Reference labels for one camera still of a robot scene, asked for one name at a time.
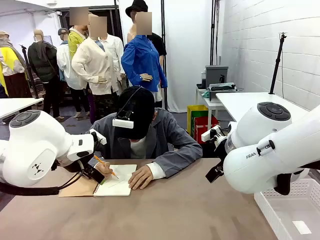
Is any person's left forearm grey sleeve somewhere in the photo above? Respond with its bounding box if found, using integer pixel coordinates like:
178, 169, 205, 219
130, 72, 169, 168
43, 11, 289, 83
147, 147, 203, 180

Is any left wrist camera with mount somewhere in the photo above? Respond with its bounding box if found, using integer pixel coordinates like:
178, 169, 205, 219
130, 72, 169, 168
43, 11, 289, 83
89, 128, 107, 146

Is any black left arm cable bundle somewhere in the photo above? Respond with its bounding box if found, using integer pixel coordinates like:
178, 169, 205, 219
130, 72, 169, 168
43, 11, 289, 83
0, 169, 85, 197

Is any mannequin white shirt grey cap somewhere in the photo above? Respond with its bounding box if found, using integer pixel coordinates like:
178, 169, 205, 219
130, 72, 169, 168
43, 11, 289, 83
56, 27, 87, 118

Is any yellow shopping bag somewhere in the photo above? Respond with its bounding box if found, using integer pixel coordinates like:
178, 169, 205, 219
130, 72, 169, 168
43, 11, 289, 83
186, 104, 209, 137

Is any black cap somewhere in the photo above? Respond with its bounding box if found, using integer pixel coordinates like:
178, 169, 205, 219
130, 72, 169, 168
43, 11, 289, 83
117, 86, 156, 140

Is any person's right forearm grey sleeve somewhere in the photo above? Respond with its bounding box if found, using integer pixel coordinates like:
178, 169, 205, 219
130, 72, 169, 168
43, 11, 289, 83
87, 156, 101, 168

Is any tall black tripod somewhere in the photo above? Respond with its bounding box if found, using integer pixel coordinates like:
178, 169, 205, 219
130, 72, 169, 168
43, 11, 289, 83
268, 31, 288, 95

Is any white photo backdrop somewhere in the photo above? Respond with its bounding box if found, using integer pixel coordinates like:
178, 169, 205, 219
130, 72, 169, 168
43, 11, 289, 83
118, 0, 216, 113

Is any black stand pole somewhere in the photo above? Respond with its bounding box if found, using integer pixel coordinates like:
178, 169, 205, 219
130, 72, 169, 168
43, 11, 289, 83
113, 0, 130, 87
210, 0, 222, 66
161, 0, 168, 101

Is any mannequin in black t-shirt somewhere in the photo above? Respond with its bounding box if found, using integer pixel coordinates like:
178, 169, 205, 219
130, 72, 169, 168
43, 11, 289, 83
147, 32, 168, 108

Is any red shopping bag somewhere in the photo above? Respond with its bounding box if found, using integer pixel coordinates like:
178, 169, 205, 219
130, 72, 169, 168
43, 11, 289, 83
193, 116, 220, 151

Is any grey tray crate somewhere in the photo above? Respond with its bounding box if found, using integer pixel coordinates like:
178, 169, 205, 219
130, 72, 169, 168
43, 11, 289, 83
208, 83, 237, 103

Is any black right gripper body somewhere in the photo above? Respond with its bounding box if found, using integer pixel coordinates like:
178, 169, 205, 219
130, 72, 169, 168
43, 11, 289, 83
214, 139, 227, 163

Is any white perforated plastic basket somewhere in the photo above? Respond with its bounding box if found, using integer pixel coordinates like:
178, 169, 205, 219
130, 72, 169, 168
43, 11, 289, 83
254, 178, 320, 240

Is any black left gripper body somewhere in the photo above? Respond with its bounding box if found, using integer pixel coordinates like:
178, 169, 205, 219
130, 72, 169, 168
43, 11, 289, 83
56, 159, 87, 173

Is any person's right hand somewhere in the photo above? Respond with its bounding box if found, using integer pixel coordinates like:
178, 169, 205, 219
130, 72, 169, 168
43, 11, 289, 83
96, 161, 112, 179

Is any person in grey jacket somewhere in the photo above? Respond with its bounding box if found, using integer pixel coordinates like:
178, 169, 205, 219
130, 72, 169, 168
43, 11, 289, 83
84, 107, 203, 180

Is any grey box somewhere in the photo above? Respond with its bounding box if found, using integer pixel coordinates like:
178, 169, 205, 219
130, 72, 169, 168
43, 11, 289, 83
204, 65, 229, 90

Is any mannequin in blue shirt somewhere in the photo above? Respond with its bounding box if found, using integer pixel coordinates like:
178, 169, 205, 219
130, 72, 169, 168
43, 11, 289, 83
121, 11, 168, 102

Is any mannequin in white blouse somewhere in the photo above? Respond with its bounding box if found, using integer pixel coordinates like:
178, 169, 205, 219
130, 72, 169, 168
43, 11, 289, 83
99, 33, 127, 96

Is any mannequin in cream jacket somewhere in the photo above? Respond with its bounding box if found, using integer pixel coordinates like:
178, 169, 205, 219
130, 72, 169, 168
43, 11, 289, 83
71, 14, 121, 123

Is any black bag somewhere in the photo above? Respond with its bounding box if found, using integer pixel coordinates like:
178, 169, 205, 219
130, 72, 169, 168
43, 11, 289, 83
199, 143, 222, 159

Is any white head camera with mount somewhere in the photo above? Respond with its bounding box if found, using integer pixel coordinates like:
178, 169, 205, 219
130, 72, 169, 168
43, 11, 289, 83
112, 86, 143, 130

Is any person's left hand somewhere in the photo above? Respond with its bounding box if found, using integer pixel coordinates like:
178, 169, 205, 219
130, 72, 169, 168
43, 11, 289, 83
127, 164, 154, 190

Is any bare mannequin with black hat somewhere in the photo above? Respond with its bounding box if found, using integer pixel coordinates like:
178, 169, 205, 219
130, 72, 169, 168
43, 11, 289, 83
125, 0, 149, 44

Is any spiral notebook with kraft cover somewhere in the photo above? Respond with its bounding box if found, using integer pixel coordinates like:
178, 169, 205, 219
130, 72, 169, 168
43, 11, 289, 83
58, 164, 138, 198

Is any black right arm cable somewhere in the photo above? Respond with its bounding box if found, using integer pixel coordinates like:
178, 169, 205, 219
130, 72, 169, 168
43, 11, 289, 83
274, 171, 305, 196

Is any mannequin in yellow jacket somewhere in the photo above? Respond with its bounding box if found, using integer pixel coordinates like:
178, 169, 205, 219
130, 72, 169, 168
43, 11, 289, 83
67, 7, 89, 61

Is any yellow pencil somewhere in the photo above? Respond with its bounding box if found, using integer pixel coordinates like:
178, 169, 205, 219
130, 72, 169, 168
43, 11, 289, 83
93, 154, 120, 180

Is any small white side table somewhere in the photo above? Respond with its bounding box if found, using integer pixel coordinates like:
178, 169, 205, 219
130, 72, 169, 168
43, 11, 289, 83
195, 86, 226, 126

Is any small white paper slip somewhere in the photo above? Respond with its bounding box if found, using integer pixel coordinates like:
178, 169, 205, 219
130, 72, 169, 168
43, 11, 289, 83
292, 220, 312, 235

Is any green shopping bag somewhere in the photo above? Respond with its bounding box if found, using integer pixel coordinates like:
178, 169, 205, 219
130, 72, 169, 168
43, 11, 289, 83
191, 110, 210, 138

